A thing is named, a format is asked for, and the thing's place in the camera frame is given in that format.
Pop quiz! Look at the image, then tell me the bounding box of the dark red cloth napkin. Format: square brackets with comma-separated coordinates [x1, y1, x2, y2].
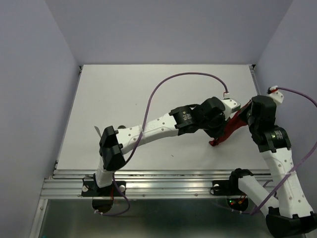
[209, 101, 251, 146]

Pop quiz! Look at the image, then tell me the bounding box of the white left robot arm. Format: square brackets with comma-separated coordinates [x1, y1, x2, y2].
[93, 97, 241, 195]

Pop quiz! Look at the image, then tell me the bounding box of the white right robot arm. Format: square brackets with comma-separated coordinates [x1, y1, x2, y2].
[228, 86, 317, 238]

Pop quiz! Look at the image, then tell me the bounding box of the aluminium right side rail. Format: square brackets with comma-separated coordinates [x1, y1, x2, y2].
[249, 64, 262, 95]

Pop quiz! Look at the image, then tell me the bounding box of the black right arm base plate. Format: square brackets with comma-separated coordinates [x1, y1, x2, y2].
[210, 180, 244, 196]

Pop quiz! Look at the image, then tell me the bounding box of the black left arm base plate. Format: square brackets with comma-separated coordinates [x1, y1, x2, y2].
[81, 176, 121, 197]

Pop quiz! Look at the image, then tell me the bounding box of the aluminium front frame rail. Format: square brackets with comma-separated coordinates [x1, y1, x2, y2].
[39, 169, 303, 199]

